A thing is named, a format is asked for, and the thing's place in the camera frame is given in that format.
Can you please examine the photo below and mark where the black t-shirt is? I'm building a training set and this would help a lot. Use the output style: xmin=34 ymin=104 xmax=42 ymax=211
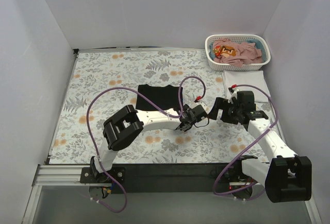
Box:
xmin=136 ymin=84 xmax=180 ymax=111

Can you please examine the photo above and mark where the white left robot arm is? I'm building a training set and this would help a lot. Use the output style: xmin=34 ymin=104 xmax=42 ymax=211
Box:
xmin=90 ymin=102 xmax=208 ymax=183

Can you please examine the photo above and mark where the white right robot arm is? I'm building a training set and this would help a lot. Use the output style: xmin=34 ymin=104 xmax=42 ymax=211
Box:
xmin=209 ymin=88 xmax=312 ymax=203

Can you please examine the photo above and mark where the folded white t-shirt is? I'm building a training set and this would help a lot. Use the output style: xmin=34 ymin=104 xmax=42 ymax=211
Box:
xmin=223 ymin=71 xmax=270 ymax=102

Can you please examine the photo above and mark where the white plastic laundry basket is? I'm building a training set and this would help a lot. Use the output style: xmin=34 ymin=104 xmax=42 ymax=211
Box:
xmin=205 ymin=35 xmax=271 ymax=71

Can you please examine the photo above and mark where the pink t-shirt with print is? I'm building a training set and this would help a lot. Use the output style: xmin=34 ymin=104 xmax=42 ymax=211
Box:
xmin=209 ymin=38 xmax=262 ymax=67

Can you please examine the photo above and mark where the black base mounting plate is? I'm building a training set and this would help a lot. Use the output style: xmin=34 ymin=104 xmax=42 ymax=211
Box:
xmin=80 ymin=162 xmax=251 ymax=193

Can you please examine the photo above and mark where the blue garment in basket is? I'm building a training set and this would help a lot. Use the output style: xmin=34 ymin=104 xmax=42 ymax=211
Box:
xmin=246 ymin=39 xmax=266 ymax=63

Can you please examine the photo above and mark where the floral patterned table mat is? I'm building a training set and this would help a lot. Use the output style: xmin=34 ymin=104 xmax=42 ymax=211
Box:
xmin=49 ymin=50 xmax=268 ymax=164

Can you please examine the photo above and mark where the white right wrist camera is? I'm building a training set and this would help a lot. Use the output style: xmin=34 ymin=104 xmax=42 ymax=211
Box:
xmin=228 ymin=84 xmax=240 ymax=104

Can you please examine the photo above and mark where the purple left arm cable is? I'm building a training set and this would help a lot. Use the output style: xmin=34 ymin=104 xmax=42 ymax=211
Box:
xmin=86 ymin=76 xmax=206 ymax=213

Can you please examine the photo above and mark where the aluminium frame rail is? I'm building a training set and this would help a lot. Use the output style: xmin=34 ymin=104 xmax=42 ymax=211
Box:
xmin=23 ymin=165 xmax=321 ymax=223

